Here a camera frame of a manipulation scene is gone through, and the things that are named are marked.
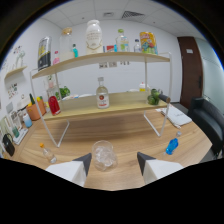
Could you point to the clear bottle red label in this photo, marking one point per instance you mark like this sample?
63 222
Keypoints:
102 98

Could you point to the bunch of green limes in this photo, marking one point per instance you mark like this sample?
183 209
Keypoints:
153 97

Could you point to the wooden wall shelf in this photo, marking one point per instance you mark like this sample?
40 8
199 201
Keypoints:
15 70

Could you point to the small clear bottle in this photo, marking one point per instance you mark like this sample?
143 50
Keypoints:
137 46

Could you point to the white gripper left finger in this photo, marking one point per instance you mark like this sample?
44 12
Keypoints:
71 170

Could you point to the black cylindrical tool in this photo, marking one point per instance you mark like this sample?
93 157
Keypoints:
165 98

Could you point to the large white bottle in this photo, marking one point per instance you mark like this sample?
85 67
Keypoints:
94 38

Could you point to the small pink bottle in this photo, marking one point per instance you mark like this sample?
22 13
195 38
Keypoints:
56 60

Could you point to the clear glass with ice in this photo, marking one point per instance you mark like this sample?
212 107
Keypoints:
104 156

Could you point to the blue liquid bottle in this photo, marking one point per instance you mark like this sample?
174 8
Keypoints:
172 146

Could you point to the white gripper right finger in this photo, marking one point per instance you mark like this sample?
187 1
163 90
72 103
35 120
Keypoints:
160 169

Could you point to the green potted plant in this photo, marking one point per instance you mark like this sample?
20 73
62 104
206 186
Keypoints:
64 91

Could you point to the green-cap clear bottle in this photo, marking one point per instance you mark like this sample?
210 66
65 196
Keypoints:
122 42

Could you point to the yellow snack bag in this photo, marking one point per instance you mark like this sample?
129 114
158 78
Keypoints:
148 43

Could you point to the black chair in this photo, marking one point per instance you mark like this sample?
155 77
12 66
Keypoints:
208 121

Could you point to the red liquid glass bottle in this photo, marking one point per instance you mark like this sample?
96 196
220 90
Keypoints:
54 106

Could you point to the two-tier wooden shelf rack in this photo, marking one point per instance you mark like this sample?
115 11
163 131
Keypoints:
116 105

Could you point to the black and yellow bag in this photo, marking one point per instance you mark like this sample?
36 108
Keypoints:
44 55

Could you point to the brown door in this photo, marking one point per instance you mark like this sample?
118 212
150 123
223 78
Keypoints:
190 71

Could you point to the ceiling air vent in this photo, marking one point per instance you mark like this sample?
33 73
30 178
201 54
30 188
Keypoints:
132 14

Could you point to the white scale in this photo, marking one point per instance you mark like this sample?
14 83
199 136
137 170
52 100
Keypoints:
20 136

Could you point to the orange-cap clear bottle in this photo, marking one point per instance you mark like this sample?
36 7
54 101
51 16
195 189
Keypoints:
49 156

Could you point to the green glass cup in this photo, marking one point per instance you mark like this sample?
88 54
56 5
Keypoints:
15 132

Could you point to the small teal bottle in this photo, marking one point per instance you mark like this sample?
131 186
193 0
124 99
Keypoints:
75 51

